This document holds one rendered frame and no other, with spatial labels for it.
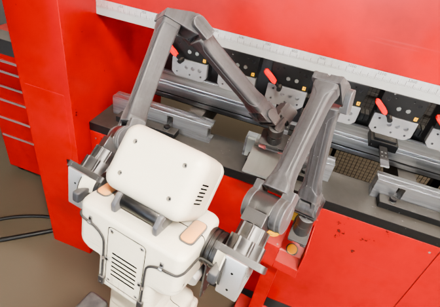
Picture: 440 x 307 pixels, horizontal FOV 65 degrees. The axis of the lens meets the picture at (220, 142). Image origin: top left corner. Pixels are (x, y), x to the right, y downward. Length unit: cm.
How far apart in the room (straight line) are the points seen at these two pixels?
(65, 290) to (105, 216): 140
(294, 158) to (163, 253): 36
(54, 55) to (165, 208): 95
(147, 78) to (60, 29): 55
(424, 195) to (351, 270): 46
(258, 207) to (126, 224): 29
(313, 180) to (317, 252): 66
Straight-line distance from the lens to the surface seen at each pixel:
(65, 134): 169
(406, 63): 131
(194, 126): 156
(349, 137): 174
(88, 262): 223
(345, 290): 187
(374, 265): 171
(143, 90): 96
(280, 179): 81
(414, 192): 159
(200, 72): 142
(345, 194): 154
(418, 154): 180
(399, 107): 137
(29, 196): 265
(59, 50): 147
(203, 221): 78
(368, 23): 126
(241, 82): 111
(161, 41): 99
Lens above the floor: 181
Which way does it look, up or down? 36 degrees down
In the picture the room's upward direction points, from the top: 10 degrees clockwise
